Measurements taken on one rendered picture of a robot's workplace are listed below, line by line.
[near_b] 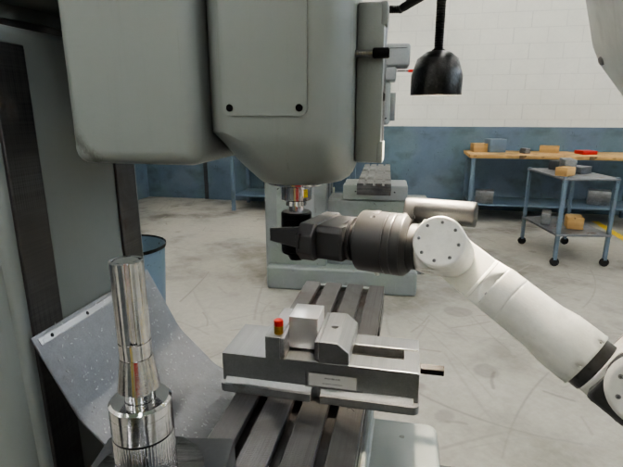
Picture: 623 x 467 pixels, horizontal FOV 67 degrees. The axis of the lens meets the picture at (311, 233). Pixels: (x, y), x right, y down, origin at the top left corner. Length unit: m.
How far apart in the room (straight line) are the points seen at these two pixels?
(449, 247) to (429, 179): 6.66
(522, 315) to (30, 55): 0.75
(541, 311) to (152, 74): 0.55
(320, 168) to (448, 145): 6.60
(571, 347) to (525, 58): 6.85
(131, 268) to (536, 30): 7.22
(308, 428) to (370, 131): 0.47
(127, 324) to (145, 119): 0.36
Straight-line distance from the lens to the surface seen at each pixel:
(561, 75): 7.46
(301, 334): 0.84
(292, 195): 0.70
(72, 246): 0.87
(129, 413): 0.39
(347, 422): 0.81
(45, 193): 0.82
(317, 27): 0.61
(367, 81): 0.67
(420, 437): 0.98
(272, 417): 0.82
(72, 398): 0.84
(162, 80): 0.65
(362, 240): 0.64
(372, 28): 0.68
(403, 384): 0.83
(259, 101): 0.62
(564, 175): 4.92
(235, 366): 0.88
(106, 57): 0.69
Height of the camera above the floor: 1.41
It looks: 15 degrees down
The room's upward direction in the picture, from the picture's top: straight up
